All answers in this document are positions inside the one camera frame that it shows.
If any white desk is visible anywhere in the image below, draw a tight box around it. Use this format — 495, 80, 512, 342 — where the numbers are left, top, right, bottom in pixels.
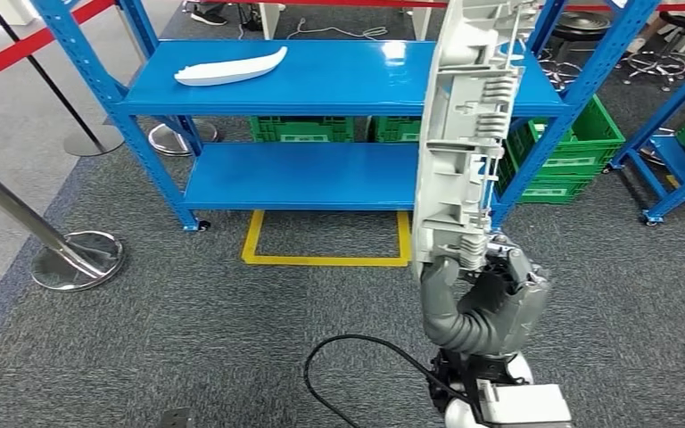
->
256, 0, 436, 43

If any blue metal shelf rack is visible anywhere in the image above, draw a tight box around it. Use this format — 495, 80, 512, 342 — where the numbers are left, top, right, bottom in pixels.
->
29, 0, 664, 233
608, 50, 685, 226

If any white curved plastic part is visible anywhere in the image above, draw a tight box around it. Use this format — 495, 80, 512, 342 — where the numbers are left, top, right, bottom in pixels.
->
174, 45, 289, 88

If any chrome stanchion with round base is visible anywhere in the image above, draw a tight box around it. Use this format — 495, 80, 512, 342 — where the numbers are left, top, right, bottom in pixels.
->
0, 152, 126, 293

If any red barrier belt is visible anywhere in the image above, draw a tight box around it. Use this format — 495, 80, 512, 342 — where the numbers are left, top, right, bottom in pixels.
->
200, 0, 685, 14
0, 0, 116, 94

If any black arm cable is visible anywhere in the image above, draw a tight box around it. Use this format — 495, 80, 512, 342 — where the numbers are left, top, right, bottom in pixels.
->
302, 333, 467, 428

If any grey plastic wheel cover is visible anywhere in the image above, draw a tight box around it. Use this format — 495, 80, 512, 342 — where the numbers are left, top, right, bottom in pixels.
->
410, 0, 541, 284

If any belt post stanchion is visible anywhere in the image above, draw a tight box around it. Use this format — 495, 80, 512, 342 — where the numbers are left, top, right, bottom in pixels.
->
114, 3, 220, 159

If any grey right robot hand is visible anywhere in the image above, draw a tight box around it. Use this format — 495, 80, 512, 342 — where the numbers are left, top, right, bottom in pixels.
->
419, 239, 553, 357

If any black pole stanchion grey base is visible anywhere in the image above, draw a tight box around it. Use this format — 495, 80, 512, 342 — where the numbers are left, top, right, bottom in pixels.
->
0, 0, 126, 159

